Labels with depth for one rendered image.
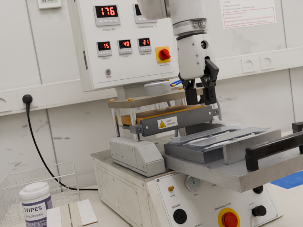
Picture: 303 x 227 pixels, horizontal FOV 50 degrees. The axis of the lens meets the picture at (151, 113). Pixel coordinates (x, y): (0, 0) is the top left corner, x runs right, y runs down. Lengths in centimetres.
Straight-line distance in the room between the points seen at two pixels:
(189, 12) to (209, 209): 47
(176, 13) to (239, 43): 91
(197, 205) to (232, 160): 20
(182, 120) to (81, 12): 46
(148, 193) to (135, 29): 57
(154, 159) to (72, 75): 75
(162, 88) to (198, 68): 22
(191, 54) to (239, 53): 90
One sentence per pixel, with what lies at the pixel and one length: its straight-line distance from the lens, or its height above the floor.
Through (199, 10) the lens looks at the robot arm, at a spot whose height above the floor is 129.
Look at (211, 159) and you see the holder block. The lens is 68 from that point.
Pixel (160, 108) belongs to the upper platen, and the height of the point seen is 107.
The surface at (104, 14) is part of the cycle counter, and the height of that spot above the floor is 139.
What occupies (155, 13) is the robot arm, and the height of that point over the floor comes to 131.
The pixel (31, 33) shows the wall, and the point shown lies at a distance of 146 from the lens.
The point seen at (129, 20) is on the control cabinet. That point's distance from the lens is 113.
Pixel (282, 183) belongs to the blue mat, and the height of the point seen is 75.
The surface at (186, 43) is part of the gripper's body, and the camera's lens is 79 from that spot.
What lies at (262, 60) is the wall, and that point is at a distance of 166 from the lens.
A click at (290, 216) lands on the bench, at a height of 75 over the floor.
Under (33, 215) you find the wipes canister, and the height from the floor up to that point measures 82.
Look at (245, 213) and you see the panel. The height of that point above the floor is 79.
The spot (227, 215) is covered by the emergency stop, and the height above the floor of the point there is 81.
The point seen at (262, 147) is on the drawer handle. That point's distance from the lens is 61.
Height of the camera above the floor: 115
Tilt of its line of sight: 5 degrees down
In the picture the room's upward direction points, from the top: 9 degrees counter-clockwise
